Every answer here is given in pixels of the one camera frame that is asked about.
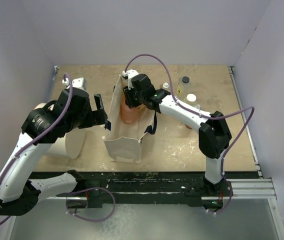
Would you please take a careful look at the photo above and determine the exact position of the pink liquid pump bottle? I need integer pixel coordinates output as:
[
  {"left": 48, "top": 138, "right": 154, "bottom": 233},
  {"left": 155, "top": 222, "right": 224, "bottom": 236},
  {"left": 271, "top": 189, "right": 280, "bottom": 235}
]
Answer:
[{"left": 120, "top": 98, "right": 139, "bottom": 125}]

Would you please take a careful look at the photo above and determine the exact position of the amber liquid pump bottle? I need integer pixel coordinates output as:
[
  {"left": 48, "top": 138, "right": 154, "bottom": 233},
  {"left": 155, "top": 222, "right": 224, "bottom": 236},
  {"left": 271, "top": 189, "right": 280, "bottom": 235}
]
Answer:
[{"left": 160, "top": 82, "right": 171, "bottom": 92}]

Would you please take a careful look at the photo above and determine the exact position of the cream canvas tote bag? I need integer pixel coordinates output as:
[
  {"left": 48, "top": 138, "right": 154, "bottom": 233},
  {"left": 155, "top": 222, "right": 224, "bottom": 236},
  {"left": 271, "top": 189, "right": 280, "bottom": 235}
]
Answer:
[{"left": 104, "top": 76, "right": 157, "bottom": 164}]

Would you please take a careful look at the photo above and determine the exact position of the clear bottle grey cap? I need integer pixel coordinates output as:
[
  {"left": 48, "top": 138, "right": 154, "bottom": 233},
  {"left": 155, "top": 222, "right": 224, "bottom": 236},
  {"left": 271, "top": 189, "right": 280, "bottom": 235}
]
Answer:
[{"left": 175, "top": 76, "right": 192, "bottom": 101}]

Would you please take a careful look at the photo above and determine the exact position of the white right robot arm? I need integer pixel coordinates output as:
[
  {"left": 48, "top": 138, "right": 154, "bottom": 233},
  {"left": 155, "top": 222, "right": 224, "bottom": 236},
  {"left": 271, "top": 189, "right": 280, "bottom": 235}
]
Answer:
[{"left": 120, "top": 70, "right": 232, "bottom": 196}]

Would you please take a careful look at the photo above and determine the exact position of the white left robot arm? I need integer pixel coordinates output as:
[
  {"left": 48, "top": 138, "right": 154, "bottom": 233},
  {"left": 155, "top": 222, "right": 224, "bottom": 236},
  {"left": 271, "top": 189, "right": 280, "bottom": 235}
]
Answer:
[{"left": 0, "top": 87, "right": 107, "bottom": 216}]

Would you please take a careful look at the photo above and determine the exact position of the white cylindrical paper roll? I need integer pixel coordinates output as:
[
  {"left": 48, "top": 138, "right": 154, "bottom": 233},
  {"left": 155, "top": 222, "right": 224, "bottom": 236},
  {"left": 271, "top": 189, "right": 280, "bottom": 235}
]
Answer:
[{"left": 31, "top": 101, "right": 86, "bottom": 159}]

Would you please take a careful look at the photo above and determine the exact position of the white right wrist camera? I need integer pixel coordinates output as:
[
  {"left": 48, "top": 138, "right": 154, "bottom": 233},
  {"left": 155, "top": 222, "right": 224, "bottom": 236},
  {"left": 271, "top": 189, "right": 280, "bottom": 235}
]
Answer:
[{"left": 120, "top": 69, "right": 139, "bottom": 90}]

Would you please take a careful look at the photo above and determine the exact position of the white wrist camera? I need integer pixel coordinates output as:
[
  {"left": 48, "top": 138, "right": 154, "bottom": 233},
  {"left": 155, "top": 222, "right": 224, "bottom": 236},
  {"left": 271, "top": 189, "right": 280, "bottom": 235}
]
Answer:
[
  {"left": 120, "top": 69, "right": 139, "bottom": 90},
  {"left": 62, "top": 77, "right": 87, "bottom": 91}
]

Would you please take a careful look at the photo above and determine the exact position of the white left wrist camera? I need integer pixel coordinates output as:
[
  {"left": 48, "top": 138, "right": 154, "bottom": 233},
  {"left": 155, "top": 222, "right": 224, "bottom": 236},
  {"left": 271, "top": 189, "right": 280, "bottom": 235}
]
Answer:
[{"left": 62, "top": 77, "right": 87, "bottom": 91}]

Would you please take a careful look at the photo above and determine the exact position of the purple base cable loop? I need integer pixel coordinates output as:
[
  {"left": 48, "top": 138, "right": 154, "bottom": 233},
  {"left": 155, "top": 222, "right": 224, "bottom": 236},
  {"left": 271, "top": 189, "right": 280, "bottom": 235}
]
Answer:
[{"left": 65, "top": 187, "right": 116, "bottom": 222}]

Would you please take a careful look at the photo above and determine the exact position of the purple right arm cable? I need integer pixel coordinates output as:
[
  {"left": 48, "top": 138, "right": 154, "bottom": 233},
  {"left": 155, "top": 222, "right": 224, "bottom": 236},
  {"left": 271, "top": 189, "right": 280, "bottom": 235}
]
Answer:
[{"left": 124, "top": 53, "right": 256, "bottom": 176}]

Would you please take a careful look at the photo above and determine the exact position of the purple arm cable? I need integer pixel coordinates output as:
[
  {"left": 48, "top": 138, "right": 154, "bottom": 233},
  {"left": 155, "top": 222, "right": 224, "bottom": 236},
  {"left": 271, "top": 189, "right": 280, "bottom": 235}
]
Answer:
[
  {"left": 124, "top": 53, "right": 256, "bottom": 176},
  {"left": 0, "top": 72, "right": 73, "bottom": 229}
]

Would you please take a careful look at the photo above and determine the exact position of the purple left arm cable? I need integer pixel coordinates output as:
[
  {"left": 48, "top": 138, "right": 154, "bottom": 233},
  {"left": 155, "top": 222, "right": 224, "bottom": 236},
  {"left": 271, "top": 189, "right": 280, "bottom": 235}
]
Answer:
[{"left": 0, "top": 72, "right": 73, "bottom": 229}]

